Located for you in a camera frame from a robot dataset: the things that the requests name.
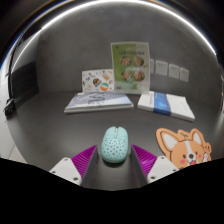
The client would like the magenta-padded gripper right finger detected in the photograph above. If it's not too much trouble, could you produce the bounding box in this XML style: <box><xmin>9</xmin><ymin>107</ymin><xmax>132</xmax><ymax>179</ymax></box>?
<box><xmin>130</xmin><ymin>144</ymin><xmax>180</xmax><ymax>188</ymax></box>

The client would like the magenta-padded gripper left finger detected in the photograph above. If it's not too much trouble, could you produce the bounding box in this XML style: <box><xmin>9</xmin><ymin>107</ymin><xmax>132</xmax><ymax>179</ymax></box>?
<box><xmin>49</xmin><ymin>144</ymin><xmax>100</xmax><ymax>188</ymax></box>

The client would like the mint green computer mouse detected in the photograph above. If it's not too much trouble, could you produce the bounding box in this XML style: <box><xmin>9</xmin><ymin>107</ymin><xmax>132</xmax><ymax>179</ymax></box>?
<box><xmin>100</xmin><ymin>125</ymin><xmax>129</xmax><ymax>164</ymax></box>

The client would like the orange corgi-shaped mouse pad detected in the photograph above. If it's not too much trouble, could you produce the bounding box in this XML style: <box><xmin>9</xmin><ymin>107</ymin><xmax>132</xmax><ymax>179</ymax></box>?
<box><xmin>155</xmin><ymin>127</ymin><xmax>213</xmax><ymax>170</ymax></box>

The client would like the white book with blue band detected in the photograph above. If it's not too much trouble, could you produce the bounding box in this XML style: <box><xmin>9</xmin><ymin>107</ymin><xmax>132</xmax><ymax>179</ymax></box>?
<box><xmin>136</xmin><ymin>90</ymin><xmax>196</xmax><ymax>123</ymax></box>

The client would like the grey flat book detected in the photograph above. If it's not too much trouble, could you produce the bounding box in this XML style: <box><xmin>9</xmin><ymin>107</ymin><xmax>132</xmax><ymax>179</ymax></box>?
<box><xmin>63</xmin><ymin>91</ymin><xmax>135</xmax><ymax>115</ymax></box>

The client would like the small white sticker card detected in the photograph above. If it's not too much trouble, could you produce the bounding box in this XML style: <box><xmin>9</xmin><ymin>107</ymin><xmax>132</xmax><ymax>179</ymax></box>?
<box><xmin>81</xmin><ymin>68</ymin><xmax>115</xmax><ymax>94</ymax></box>

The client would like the green food poster stand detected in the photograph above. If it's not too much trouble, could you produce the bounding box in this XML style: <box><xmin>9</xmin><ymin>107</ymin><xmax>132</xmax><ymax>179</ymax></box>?
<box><xmin>110</xmin><ymin>41</ymin><xmax>151</xmax><ymax>95</ymax></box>

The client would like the black monitor screen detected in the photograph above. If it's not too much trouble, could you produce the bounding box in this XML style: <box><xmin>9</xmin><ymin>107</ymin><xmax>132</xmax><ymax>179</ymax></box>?
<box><xmin>9</xmin><ymin>60</ymin><xmax>40</xmax><ymax>101</ymax></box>

